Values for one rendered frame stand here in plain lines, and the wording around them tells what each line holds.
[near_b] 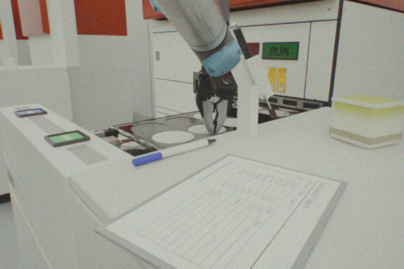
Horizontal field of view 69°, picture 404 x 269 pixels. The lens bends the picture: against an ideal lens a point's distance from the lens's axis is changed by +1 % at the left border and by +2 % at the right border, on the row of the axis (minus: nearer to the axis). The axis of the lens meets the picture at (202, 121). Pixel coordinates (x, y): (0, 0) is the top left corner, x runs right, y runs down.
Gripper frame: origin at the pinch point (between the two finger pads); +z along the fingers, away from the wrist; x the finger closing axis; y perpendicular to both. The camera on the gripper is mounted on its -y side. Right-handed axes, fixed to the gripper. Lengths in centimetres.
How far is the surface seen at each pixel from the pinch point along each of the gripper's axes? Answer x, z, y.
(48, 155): 31.3, -4.7, -21.2
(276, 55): -21.7, -17.5, 11.2
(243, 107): 1.6, -10.1, -20.8
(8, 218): 100, 91, 137
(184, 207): 15.9, -5.5, -41.2
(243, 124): 1.6, -7.1, -20.8
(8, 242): 91, 91, 109
